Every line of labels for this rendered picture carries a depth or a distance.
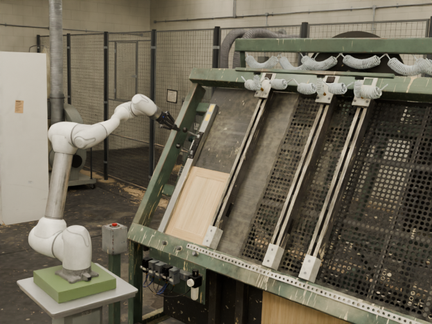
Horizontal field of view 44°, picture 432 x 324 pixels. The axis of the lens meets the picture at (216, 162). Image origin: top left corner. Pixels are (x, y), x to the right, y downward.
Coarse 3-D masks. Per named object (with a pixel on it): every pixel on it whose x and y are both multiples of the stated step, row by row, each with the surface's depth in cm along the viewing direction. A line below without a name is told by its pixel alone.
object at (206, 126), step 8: (208, 112) 370; (216, 112) 372; (208, 120) 367; (208, 128) 368; (200, 144) 364; (192, 160) 361; (184, 168) 361; (184, 176) 358; (184, 184) 358; (176, 192) 357; (176, 200) 354; (168, 208) 355; (168, 216) 352; (160, 224) 353
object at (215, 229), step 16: (256, 80) 334; (272, 80) 340; (256, 96) 342; (272, 96) 345; (256, 112) 341; (256, 128) 337; (240, 160) 332; (240, 176) 332; (224, 192) 329; (224, 208) 325; (224, 224) 327; (208, 240) 321
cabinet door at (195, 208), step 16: (192, 176) 357; (208, 176) 349; (224, 176) 342; (192, 192) 352; (208, 192) 344; (176, 208) 354; (192, 208) 346; (208, 208) 339; (176, 224) 348; (192, 224) 341; (208, 224) 333; (192, 240) 335
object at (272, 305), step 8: (264, 296) 320; (272, 296) 317; (264, 304) 321; (272, 304) 317; (280, 304) 313; (288, 304) 310; (296, 304) 306; (264, 312) 322; (272, 312) 318; (280, 312) 314; (288, 312) 310; (296, 312) 306; (304, 312) 303; (312, 312) 299; (320, 312) 296; (264, 320) 322; (272, 320) 319; (280, 320) 315; (288, 320) 311; (296, 320) 307; (304, 320) 303; (312, 320) 300; (320, 320) 296; (328, 320) 292; (336, 320) 289
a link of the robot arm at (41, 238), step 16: (64, 128) 297; (64, 144) 297; (64, 160) 299; (64, 176) 300; (48, 192) 301; (64, 192) 301; (48, 208) 299; (48, 224) 296; (64, 224) 301; (32, 240) 298; (48, 240) 294
